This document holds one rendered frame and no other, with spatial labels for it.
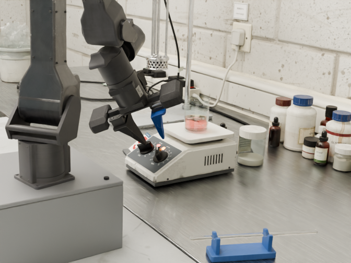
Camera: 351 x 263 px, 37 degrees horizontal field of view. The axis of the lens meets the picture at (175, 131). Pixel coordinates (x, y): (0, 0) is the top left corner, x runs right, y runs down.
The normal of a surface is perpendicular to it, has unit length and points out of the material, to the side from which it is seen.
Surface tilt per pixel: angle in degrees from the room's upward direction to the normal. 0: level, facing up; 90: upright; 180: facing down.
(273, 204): 0
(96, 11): 113
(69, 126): 89
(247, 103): 90
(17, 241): 90
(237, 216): 0
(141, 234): 0
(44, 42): 88
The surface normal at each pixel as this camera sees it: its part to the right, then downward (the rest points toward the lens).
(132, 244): 0.04, -0.96
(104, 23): -0.28, 0.62
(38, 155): 0.00, 0.27
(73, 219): 0.56, 0.26
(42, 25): -0.29, 0.22
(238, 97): -0.83, 0.12
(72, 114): 0.96, 0.11
